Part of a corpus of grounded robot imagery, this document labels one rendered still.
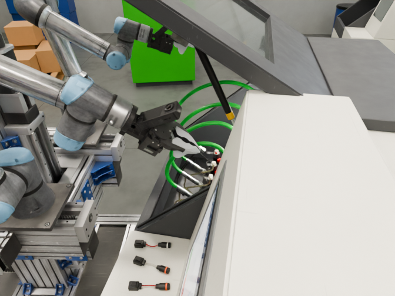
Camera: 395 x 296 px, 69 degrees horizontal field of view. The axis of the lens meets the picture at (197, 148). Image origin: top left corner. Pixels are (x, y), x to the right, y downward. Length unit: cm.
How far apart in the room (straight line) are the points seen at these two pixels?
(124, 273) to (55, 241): 36
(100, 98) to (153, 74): 384
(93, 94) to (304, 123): 46
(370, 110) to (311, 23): 727
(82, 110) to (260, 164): 45
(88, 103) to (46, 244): 72
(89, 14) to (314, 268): 787
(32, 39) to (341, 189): 525
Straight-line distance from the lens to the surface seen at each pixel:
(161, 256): 102
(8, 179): 101
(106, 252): 204
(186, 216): 97
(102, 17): 794
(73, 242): 123
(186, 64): 450
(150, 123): 71
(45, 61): 523
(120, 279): 100
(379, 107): 82
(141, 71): 452
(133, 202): 258
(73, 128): 76
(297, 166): 45
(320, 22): 808
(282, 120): 56
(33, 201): 116
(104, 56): 133
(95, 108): 71
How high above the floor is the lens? 182
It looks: 35 degrees down
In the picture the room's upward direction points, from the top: straight up
